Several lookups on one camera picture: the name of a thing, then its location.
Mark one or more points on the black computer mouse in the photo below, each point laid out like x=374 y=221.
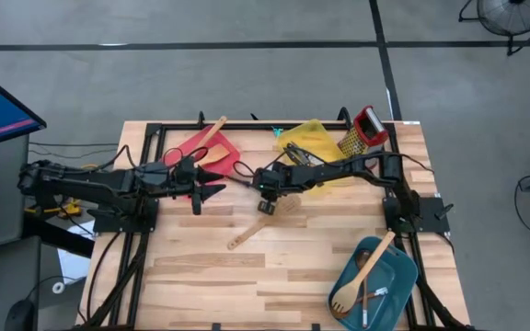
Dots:
x=19 y=317

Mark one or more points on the white tape roll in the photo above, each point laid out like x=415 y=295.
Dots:
x=54 y=288

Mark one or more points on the black metal table frame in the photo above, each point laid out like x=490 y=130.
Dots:
x=246 y=125

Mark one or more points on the yellow plastic bin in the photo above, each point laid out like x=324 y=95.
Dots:
x=311 y=135

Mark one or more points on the small teal clip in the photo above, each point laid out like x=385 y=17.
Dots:
x=277 y=131

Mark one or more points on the grey cabinet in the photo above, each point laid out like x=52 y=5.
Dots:
x=7 y=193

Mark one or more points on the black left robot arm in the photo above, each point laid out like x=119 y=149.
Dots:
x=85 y=184

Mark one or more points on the wooden solid spatula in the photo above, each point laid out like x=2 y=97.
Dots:
x=216 y=154

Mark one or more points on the white paper sheet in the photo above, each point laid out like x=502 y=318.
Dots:
x=74 y=266

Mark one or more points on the black desk leg beam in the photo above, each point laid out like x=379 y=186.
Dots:
x=58 y=236

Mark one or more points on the black floor fan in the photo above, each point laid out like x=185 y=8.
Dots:
x=513 y=14

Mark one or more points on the pink plastic bin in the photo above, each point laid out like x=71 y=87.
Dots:
x=222 y=138

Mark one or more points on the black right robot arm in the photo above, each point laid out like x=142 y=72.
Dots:
x=329 y=172

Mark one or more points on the wooden slotted angled turner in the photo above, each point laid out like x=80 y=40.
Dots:
x=214 y=131

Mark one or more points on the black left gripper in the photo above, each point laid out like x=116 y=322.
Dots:
x=184 y=177

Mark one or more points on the wooden salad fork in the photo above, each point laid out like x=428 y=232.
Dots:
x=348 y=294

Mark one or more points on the teal plastic tray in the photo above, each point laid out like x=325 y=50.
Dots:
x=398 y=285

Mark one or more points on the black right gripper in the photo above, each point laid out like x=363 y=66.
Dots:
x=269 y=179

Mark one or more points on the wooden slotted round spatula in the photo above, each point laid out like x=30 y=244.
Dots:
x=290 y=204

